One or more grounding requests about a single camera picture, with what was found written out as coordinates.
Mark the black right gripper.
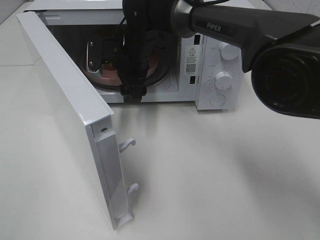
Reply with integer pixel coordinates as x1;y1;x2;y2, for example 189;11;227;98
120;0;177;103

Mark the pink round plate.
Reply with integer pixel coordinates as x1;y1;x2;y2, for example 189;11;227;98
80;51;160;87

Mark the white microwave door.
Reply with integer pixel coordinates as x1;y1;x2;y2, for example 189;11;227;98
17;11;139;229

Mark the round white door button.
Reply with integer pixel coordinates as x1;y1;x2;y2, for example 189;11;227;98
210;94;226;108

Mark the white microwave knob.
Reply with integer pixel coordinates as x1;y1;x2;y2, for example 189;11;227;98
214;71;233;90
219;42;241;61

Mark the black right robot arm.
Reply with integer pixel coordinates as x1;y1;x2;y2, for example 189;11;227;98
117;0;320;119

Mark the glass microwave turntable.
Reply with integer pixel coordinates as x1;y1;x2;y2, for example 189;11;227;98
91;61;169;92

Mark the white microwave oven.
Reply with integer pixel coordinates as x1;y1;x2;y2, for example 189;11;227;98
17;0;244;110

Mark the black thin cable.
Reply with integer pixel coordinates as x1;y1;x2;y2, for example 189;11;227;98
113;14;128;38

